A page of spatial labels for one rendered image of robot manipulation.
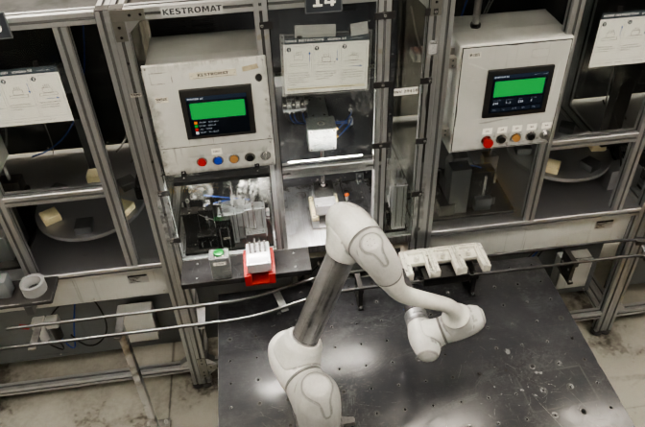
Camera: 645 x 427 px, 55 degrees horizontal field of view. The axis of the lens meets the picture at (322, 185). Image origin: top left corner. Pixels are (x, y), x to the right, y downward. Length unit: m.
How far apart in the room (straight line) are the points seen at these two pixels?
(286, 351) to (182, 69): 1.05
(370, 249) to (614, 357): 2.11
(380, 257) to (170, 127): 0.91
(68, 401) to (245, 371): 1.26
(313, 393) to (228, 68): 1.14
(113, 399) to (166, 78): 1.88
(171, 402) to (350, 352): 1.15
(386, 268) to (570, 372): 1.05
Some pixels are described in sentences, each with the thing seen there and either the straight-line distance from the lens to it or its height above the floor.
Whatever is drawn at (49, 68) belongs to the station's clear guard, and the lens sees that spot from 2.29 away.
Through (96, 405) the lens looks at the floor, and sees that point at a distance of 3.53.
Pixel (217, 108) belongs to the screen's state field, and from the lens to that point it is 2.24.
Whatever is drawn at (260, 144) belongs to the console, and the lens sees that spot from 2.35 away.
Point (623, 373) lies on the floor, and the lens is 3.69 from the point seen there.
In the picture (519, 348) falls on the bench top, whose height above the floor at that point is 0.68.
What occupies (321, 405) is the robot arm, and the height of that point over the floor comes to 0.92.
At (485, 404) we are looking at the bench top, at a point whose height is 0.68.
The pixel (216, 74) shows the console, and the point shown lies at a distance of 2.20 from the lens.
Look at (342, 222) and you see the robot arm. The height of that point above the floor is 1.45.
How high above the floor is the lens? 2.79
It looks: 38 degrees down
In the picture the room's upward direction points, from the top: 2 degrees counter-clockwise
